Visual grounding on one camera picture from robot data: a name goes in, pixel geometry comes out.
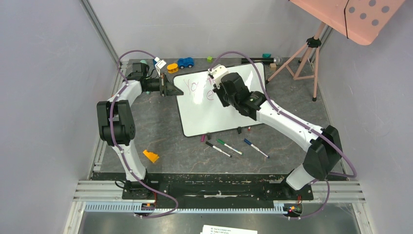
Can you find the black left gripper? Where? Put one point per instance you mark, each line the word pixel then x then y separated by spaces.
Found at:
pixel 167 87

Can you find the black capped marker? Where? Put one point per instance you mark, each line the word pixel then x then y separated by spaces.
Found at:
pixel 217 149

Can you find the pink perforated panel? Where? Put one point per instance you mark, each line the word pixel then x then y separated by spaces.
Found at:
pixel 359 20

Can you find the white paper sheet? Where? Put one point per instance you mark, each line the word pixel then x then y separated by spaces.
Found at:
pixel 209 229

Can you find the black flashlight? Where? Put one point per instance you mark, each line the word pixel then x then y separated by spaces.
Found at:
pixel 276 60

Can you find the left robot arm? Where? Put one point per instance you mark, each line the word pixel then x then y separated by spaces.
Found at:
pixel 117 126

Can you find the green capped marker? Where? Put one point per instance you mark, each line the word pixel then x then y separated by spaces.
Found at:
pixel 228 146

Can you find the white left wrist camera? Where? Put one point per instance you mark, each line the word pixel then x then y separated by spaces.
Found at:
pixel 159 64

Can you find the wooden cube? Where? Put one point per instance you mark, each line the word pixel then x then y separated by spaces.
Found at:
pixel 273 67

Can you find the aluminium frame profile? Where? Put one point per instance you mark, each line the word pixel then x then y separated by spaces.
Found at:
pixel 86 4

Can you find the orange wedge block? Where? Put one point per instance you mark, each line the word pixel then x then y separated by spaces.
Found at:
pixel 151 156

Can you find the blue toy car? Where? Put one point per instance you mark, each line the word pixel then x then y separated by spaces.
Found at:
pixel 185 62

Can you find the white whiteboard with black frame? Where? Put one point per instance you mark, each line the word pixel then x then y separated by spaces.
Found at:
pixel 200 109

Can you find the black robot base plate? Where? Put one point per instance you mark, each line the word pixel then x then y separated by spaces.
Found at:
pixel 214 191

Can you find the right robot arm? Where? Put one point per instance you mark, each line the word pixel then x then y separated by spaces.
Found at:
pixel 322 145

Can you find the white cable duct rail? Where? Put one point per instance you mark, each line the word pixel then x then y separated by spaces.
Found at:
pixel 141 208

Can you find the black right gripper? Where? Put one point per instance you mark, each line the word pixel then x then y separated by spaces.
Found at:
pixel 218 91

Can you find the blue capped marker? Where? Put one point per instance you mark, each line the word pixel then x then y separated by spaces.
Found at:
pixel 255 147

